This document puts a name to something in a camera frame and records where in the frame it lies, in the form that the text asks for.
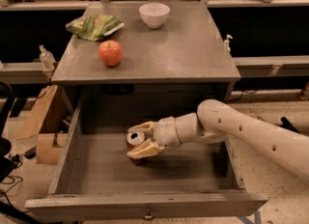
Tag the orange soda can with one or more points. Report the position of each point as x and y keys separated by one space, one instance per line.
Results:
x=134 y=139

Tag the grey cabinet counter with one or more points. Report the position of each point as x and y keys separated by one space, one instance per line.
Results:
x=187 y=49

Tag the brass drawer knob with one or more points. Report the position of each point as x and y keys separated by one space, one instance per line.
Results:
x=148 y=216

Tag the cardboard boxes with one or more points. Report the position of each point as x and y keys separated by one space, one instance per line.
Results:
x=45 y=125

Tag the open grey top drawer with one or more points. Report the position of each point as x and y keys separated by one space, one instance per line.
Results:
x=94 y=178

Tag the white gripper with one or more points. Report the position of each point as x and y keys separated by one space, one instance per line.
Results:
x=166 y=133

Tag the white pump bottle right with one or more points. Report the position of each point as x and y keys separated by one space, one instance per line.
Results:
x=227 y=42

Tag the green chip bag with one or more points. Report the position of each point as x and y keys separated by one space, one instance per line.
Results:
x=95 y=27

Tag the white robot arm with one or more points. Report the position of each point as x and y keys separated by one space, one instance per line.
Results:
x=211 y=123

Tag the red apple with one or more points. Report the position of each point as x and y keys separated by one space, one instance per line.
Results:
x=110 y=53

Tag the white bowl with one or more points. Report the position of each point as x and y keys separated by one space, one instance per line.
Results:
x=154 y=15

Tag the clear sanitizer bottle left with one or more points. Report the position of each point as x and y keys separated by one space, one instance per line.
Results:
x=47 y=58

